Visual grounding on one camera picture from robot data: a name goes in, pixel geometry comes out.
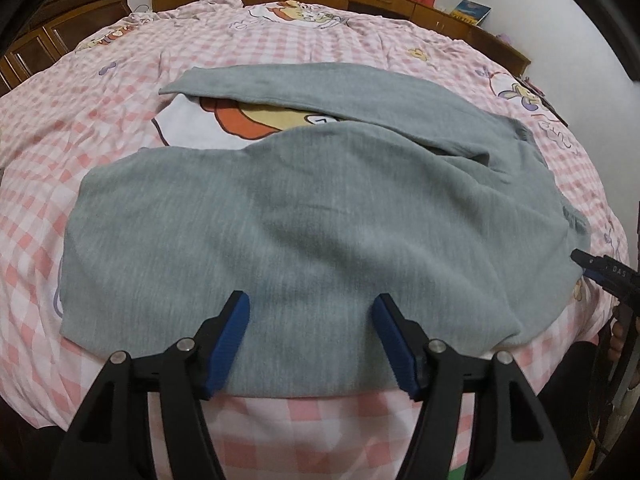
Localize grey sweatpants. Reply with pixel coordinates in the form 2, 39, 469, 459
60, 63, 590, 398

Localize person's right hand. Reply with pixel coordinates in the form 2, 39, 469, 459
608, 321, 625, 362

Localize dark bedside table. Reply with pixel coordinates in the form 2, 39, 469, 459
516, 76, 570, 127

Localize blue book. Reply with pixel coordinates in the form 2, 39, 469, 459
449, 0, 491, 26

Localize pink checkered bed quilt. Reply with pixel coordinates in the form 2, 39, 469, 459
1, 0, 628, 479

